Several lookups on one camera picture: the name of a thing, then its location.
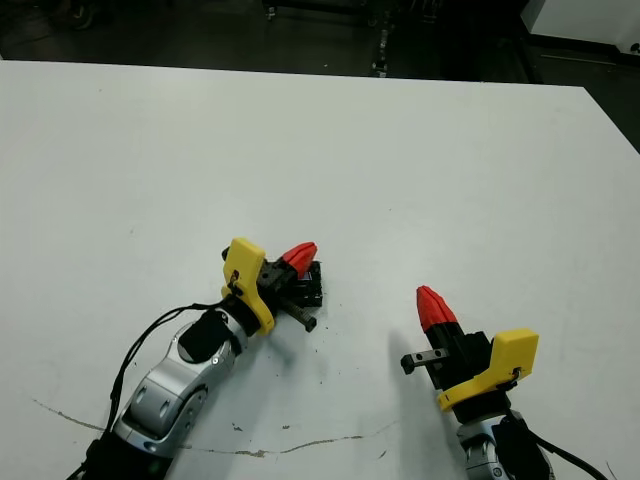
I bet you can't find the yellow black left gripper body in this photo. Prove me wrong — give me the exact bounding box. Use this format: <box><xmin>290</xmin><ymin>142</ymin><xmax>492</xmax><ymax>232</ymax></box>
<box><xmin>219</xmin><ymin>237</ymin><xmax>320</xmax><ymax>338</ymax></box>

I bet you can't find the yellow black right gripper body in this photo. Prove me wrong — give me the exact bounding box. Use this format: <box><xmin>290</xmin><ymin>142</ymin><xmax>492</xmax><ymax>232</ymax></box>
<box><xmin>399</xmin><ymin>327</ymin><xmax>541</xmax><ymax>425</ymax></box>

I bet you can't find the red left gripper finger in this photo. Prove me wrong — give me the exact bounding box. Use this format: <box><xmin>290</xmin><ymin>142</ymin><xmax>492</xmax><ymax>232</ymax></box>
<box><xmin>279</xmin><ymin>241</ymin><xmax>318</xmax><ymax>276</ymax></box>

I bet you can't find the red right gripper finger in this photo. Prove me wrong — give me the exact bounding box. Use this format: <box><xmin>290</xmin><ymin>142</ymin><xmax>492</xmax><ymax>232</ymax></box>
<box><xmin>416</xmin><ymin>285</ymin><xmax>445</xmax><ymax>352</ymax></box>
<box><xmin>424</xmin><ymin>285</ymin><xmax>470</xmax><ymax>351</ymax></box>

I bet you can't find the black camera box lid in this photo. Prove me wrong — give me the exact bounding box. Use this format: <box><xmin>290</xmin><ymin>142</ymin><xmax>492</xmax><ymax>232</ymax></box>
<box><xmin>292</xmin><ymin>259</ymin><xmax>326</xmax><ymax>309</ymax></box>

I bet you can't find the black caster wheel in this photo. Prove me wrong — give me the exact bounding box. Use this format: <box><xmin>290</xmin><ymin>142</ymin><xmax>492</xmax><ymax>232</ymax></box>
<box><xmin>64</xmin><ymin>0</ymin><xmax>96</xmax><ymax>31</ymax></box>

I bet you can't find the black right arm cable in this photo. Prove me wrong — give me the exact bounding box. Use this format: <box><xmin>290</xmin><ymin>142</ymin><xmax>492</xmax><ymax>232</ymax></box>
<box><xmin>529</xmin><ymin>429</ymin><xmax>614</xmax><ymax>480</ymax></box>

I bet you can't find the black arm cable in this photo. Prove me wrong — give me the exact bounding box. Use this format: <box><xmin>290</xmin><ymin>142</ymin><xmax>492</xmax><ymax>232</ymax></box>
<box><xmin>529</xmin><ymin>429</ymin><xmax>614</xmax><ymax>480</ymax></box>
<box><xmin>107</xmin><ymin>299</ymin><xmax>226</xmax><ymax>436</ymax></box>

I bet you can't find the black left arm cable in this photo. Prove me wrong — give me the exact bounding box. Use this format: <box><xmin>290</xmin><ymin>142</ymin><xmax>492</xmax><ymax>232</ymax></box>
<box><xmin>107</xmin><ymin>299</ymin><xmax>226</xmax><ymax>436</ymax></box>

